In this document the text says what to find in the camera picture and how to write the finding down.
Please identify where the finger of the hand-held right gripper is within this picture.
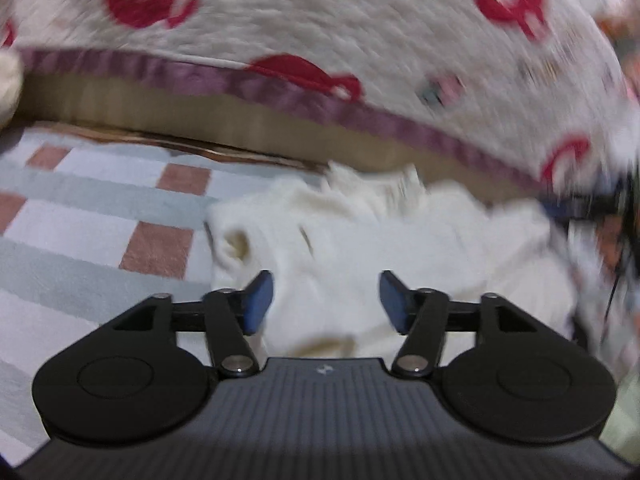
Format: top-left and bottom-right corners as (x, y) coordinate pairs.
(542, 192), (623, 221)

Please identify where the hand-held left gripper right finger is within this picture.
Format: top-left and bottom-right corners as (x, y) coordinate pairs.
(379, 270), (541, 377)

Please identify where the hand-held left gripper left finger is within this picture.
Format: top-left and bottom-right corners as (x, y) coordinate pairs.
(112, 270), (275, 379)

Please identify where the cream white sweater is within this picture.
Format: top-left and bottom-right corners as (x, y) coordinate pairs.
(205, 162), (576, 361)

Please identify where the checked floor mat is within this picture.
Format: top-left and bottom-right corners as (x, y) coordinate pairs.
(0, 122), (321, 466)

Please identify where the white quilt with red bears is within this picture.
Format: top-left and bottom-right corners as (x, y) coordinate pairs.
(0, 0), (640, 201)

